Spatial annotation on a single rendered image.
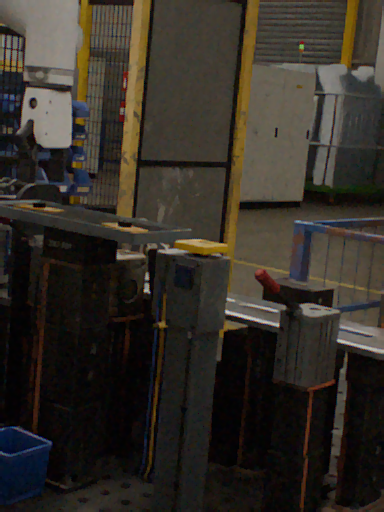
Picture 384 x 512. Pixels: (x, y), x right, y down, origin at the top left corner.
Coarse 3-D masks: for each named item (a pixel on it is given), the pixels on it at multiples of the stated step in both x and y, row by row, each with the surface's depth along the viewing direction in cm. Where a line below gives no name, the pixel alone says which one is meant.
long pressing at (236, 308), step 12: (228, 300) 191; (240, 300) 190; (252, 300) 192; (228, 312) 177; (240, 312) 179; (252, 312) 180; (264, 312) 181; (276, 312) 182; (252, 324) 174; (264, 324) 172; (276, 324) 171; (348, 324) 177; (360, 324) 179; (348, 336) 168; (360, 336) 168; (348, 348) 162; (360, 348) 160; (372, 348) 159
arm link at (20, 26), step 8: (0, 0) 171; (8, 0) 172; (16, 0) 173; (24, 0) 174; (0, 8) 172; (8, 8) 173; (16, 8) 174; (24, 8) 174; (0, 16) 174; (8, 16) 174; (16, 16) 174; (24, 16) 175; (8, 24) 175; (16, 24) 175; (24, 24) 175; (24, 32) 176; (80, 32) 174; (80, 40) 174; (80, 48) 176
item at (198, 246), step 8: (184, 240) 150; (192, 240) 151; (200, 240) 151; (176, 248) 148; (184, 248) 147; (192, 248) 146; (200, 248) 145; (208, 248) 146; (216, 248) 147; (224, 248) 149; (200, 256) 148; (208, 256) 149
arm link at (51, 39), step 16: (32, 0) 164; (48, 0) 163; (64, 0) 164; (32, 16) 165; (48, 16) 164; (64, 16) 164; (32, 32) 165; (48, 32) 164; (64, 32) 165; (32, 48) 165; (48, 48) 164; (64, 48) 165; (32, 64) 165; (48, 64) 165; (64, 64) 166
